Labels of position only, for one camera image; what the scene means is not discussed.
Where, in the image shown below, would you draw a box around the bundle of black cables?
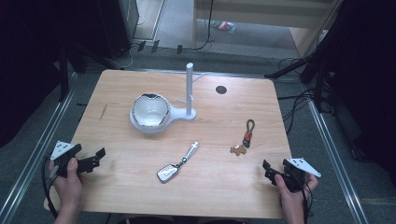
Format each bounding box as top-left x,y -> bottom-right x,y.
276,57 -> 317,135

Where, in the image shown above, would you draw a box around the right hand-held gripper black cable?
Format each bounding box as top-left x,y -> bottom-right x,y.
297,176 -> 314,224

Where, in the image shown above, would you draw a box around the white bowl with dark rim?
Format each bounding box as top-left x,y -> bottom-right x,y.
132,92 -> 171,128

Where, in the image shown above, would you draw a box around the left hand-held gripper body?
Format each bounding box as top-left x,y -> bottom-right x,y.
49,140 -> 84,178

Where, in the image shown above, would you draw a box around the white key holder stand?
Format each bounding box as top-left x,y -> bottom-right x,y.
129,62 -> 208,135

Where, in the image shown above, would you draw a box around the black cabinet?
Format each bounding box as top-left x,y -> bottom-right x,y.
95,0 -> 140,61

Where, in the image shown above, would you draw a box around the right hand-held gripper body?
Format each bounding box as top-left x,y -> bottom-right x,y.
279,157 -> 322,193

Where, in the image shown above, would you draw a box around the colourful packet on floor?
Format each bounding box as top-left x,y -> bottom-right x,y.
210,20 -> 237,34

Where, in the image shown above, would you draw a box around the black floor cable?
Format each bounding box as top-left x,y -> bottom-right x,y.
192,0 -> 217,51

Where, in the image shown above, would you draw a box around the white floor cable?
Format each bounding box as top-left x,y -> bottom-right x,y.
106,46 -> 139,70

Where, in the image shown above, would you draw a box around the metal floor rail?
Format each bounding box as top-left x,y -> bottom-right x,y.
306,99 -> 371,224
0,73 -> 78,224

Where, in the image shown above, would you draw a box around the light wooden shelf unit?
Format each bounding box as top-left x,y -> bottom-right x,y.
191,0 -> 344,59

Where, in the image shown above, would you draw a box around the black stand legs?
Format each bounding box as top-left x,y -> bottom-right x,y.
264,46 -> 332,108

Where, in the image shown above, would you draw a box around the hand-held gripper black cable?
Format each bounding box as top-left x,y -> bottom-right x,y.
297,176 -> 314,224
40,154 -> 60,219

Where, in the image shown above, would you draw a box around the person's left hand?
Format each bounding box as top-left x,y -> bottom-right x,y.
48,157 -> 90,210

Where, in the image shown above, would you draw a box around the person's right hand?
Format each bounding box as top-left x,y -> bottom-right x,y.
274,172 -> 319,217

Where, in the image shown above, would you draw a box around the rope keychain with brown tag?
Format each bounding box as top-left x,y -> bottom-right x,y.
229,119 -> 256,157

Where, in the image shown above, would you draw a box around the black upright post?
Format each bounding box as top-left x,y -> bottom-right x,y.
58,46 -> 70,103

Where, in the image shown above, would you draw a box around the silver car key with fob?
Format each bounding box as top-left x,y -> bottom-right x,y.
156,141 -> 201,184

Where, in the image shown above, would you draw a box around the left hand-held gripper black cable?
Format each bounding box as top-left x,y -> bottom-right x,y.
40,154 -> 60,219

